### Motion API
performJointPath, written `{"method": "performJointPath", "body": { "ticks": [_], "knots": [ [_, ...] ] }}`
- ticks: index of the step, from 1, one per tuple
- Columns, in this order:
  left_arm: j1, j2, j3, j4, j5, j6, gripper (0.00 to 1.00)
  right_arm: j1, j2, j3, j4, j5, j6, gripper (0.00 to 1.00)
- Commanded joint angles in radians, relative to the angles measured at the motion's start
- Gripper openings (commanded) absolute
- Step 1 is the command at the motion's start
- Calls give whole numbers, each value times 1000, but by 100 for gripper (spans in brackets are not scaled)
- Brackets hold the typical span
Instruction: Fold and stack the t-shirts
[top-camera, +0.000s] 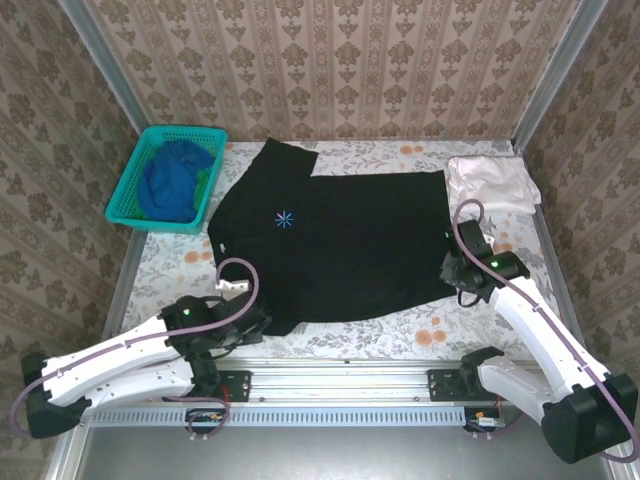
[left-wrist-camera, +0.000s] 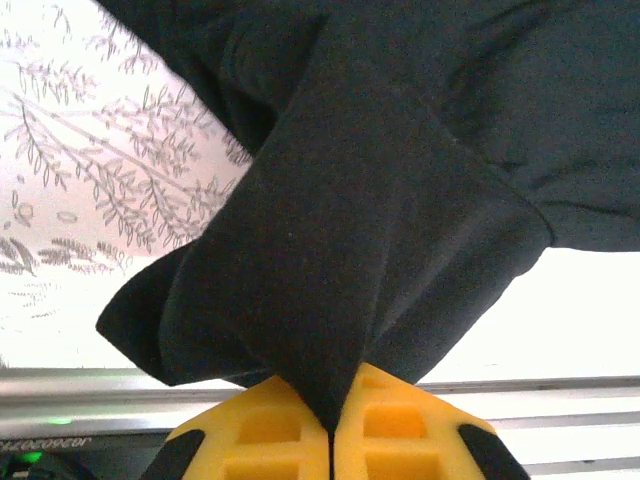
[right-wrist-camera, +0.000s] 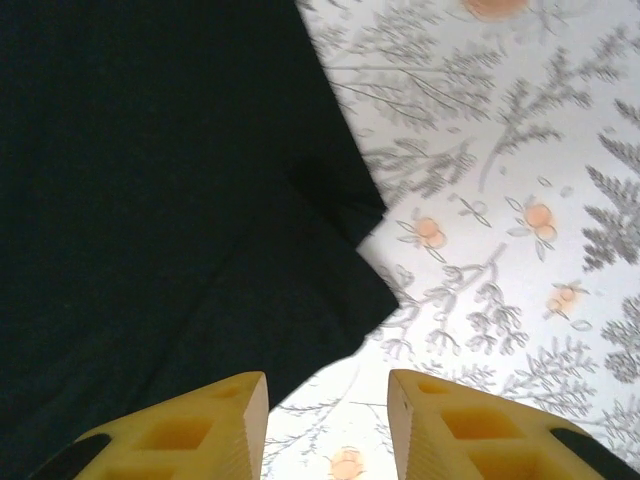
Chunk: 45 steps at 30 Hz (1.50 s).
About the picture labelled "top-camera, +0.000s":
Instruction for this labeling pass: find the teal plastic basket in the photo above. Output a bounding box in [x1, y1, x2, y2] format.
[103, 124, 229, 236]

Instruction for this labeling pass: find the aluminium frame post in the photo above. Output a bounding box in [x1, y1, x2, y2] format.
[512, 0, 609, 151]
[57, 0, 151, 132]

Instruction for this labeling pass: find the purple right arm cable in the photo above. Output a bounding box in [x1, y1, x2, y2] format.
[452, 199, 640, 464]

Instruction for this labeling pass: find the grey metal sheet panel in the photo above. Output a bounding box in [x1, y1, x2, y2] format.
[49, 424, 616, 480]

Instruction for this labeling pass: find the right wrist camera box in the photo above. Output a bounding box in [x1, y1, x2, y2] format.
[457, 219, 495, 257]

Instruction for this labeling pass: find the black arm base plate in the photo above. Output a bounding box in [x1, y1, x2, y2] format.
[214, 369, 251, 403]
[428, 368, 481, 403]

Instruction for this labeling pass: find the floral print tablecloth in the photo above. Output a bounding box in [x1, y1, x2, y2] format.
[114, 139, 576, 361]

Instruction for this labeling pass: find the black t-shirt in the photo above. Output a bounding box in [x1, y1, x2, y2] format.
[207, 137, 464, 337]

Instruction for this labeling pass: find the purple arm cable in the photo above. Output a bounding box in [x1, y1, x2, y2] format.
[452, 199, 640, 464]
[10, 257, 260, 444]

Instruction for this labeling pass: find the blue t-shirt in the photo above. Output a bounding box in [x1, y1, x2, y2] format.
[138, 139, 216, 224]

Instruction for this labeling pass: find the folded pale pink t-shirt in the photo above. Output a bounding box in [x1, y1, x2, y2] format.
[446, 154, 544, 217]

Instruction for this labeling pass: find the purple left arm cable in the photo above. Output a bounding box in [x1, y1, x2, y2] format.
[10, 257, 260, 444]

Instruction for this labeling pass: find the aluminium mounting rail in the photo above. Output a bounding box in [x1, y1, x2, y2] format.
[199, 357, 481, 404]

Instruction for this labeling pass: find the aluminium table side rail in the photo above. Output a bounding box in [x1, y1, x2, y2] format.
[519, 149, 586, 346]
[102, 232, 149, 341]

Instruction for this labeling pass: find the black cable connector box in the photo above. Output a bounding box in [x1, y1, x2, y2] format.
[463, 407, 506, 432]
[185, 408, 225, 432]

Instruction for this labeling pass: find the grey slotted cable duct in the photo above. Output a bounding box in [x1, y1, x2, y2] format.
[89, 407, 469, 427]

